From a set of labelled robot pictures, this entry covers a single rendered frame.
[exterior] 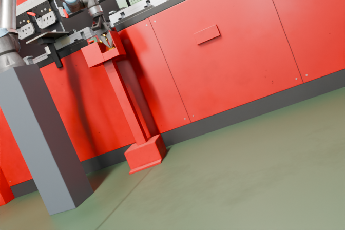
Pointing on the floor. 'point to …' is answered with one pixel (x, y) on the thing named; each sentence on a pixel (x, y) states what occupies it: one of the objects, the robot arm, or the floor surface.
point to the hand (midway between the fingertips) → (110, 46)
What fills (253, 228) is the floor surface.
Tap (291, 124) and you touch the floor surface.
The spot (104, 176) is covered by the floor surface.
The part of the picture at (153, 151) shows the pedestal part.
